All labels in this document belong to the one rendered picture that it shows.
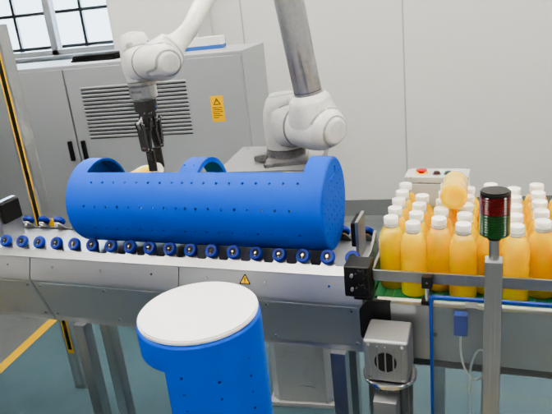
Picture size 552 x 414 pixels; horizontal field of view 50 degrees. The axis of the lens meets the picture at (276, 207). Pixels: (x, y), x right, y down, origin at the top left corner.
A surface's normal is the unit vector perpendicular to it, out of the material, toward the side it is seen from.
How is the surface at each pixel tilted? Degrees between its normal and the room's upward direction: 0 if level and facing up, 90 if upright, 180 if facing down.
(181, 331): 0
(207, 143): 90
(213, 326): 0
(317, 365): 90
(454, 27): 90
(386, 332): 0
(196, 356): 90
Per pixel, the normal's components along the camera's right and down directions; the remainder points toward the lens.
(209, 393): 0.18, 0.30
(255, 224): -0.32, 0.46
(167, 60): 0.47, 0.33
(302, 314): -0.26, 0.64
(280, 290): -0.34, 0.01
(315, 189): -0.33, -0.29
